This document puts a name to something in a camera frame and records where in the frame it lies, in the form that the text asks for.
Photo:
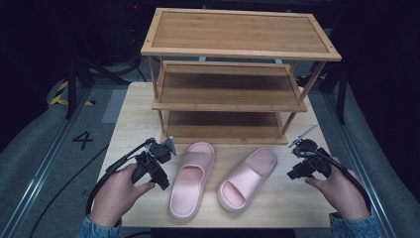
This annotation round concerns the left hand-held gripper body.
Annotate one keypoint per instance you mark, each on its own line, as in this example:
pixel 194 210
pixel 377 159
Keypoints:
pixel 160 152

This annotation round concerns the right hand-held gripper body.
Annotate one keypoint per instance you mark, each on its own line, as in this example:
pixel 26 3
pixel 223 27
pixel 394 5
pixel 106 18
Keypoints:
pixel 313 158

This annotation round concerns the pink slipper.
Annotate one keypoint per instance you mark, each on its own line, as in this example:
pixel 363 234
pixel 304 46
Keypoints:
pixel 191 185
pixel 246 178

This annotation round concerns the wooden three-tier shoe rack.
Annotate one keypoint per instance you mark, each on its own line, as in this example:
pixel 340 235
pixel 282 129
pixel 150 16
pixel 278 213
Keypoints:
pixel 237 33

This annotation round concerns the person's left hand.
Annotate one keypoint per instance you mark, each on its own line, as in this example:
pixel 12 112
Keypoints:
pixel 115 198

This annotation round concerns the person's right hand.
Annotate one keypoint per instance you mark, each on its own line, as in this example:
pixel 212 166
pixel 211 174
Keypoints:
pixel 343 195

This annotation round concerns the black metal stand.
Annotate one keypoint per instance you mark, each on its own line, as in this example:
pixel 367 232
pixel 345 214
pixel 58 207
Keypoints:
pixel 341 95

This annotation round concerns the black tripod stand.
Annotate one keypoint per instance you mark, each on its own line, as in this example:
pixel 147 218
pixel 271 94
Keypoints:
pixel 71 89

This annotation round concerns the yellow black floor tape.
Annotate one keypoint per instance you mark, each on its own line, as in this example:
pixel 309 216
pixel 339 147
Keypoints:
pixel 59 97

